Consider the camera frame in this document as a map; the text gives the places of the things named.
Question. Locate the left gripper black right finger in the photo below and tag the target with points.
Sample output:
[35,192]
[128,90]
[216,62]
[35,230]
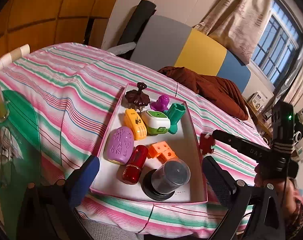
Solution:
[227,190]

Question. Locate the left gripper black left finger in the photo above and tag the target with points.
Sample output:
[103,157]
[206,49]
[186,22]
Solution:
[71,191]

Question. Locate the red cube block number 11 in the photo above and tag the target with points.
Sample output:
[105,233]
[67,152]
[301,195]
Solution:
[206,143]

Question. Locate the red metallic capsule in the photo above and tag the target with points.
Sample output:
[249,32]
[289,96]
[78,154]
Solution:
[134,166]

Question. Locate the purple patterned oval toy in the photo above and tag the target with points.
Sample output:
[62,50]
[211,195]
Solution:
[120,145]

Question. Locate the clear jar black lid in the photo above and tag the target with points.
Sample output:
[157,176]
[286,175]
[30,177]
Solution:
[160,184]

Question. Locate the orange linked cube block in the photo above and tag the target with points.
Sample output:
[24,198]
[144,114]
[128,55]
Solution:
[161,151]

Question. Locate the person's right hand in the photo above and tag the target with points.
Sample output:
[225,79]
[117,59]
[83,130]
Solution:
[290,200]

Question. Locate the white carton box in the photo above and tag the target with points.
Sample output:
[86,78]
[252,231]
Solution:
[257,100]

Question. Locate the rust brown quilted blanket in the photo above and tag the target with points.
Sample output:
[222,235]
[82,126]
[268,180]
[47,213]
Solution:
[221,92]

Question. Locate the barred window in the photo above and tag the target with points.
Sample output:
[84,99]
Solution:
[279,42]

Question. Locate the striped pink green bedspread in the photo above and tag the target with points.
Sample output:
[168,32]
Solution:
[65,102]

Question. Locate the teal plastic toy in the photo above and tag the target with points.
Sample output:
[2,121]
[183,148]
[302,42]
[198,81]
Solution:
[175,113]

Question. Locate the yellow orange toy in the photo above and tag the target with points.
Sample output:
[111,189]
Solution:
[135,123]

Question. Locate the green white toy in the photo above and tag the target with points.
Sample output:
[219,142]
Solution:
[156,122]

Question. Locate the magenta perforated toy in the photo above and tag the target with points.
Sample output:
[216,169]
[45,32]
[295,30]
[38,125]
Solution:
[160,104]

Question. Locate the dark brown flower toy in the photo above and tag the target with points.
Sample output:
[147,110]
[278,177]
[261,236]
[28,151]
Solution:
[137,99]

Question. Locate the beige patterned curtain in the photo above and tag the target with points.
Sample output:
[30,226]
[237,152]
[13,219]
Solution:
[237,25]

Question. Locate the grey yellow blue headboard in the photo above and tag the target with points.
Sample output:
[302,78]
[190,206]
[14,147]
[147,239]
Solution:
[167,42]

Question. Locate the black rolled mat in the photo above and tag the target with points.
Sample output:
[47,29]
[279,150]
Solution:
[144,10]

